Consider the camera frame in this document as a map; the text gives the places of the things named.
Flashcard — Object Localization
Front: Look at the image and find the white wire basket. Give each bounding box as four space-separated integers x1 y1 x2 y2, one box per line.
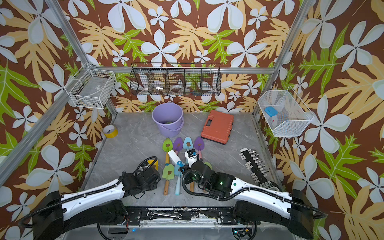
258 88 315 138
65 64 117 109

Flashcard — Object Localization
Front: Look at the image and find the red plastic tool case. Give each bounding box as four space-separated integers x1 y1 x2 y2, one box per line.
201 110 234 145

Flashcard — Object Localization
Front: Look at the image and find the white wire basket right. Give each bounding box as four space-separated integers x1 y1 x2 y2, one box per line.
258 88 315 138

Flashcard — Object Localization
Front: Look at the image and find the purple trowel pink handle right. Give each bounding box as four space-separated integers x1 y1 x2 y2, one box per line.
194 137 205 160

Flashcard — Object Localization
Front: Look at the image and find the blue object in basket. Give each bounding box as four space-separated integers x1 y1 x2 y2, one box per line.
264 106 279 117

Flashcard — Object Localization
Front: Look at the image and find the green trowel yellow handle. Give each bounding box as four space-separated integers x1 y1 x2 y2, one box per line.
163 138 173 165

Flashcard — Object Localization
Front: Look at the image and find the black socket bit rack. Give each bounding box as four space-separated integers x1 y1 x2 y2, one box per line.
239 148 280 191

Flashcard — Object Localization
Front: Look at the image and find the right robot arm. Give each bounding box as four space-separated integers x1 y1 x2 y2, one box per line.
179 161 327 240

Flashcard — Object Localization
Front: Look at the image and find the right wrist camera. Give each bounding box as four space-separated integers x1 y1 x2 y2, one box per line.
185 149 199 169

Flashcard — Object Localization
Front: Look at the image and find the green pointed trowel wooden handle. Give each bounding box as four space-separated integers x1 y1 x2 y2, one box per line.
190 182 195 192

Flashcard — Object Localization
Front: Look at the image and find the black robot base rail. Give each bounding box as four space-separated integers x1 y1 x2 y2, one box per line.
100 206 262 226

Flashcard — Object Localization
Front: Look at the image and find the white wire basket left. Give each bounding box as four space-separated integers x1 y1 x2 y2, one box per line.
65 64 117 109

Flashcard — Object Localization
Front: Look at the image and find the light blue round trowel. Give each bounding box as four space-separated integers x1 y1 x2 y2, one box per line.
175 161 185 196

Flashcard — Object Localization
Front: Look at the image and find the green square trowel wooden handle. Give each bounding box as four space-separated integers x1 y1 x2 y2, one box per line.
162 164 175 196

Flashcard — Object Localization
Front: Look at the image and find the yellow tape roll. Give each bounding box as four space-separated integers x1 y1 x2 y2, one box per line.
103 125 118 139

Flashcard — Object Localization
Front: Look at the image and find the green square trowel right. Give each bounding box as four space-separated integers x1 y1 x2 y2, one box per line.
204 162 213 170

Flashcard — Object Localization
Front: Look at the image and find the yellow square trowel wooden handle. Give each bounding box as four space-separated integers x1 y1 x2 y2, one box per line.
148 160 159 170

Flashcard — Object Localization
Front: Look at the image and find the white brush blue handle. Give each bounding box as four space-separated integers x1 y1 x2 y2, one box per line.
168 150 181 169

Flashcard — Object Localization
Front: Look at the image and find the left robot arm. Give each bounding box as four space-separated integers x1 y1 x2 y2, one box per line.
18 166 161 240

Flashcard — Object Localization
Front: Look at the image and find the black wire basket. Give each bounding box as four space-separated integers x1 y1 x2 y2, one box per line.
129 63 222 96

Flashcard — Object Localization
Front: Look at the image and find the purple plastic bucket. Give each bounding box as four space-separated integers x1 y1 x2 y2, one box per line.
152 102 185 138

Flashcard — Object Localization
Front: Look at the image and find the purple trowel pink handle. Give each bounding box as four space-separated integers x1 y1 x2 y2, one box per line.
194 137 205 160
173 137 184 155

